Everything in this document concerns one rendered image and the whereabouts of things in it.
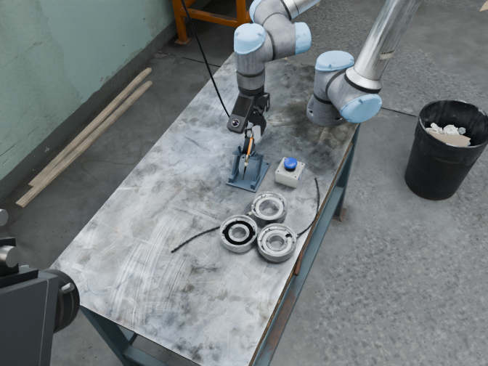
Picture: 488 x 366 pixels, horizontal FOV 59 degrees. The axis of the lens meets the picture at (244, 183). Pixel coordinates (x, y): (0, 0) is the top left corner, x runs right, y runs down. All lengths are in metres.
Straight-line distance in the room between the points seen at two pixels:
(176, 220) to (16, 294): 1.10
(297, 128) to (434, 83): 1.83
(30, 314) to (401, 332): 1.90
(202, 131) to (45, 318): 1.33
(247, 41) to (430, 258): 1.51
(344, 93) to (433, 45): 2.31
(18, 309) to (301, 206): 1.13
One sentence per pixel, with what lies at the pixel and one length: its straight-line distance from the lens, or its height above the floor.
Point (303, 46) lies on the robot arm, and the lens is 1.14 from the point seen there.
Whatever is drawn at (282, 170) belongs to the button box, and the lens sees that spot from 1.32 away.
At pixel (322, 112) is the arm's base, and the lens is 1.51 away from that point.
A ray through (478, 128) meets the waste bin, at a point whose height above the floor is 0.35.
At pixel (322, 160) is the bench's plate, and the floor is 0.80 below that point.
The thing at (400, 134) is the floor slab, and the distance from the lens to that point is 2.77.
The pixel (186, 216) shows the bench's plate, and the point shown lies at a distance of 1.28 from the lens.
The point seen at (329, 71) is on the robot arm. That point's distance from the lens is 1.41.
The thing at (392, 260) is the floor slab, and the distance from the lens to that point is 2.19.
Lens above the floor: 1.82
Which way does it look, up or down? 50 degrees down
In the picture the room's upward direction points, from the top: 4 degrees counter-clockwise
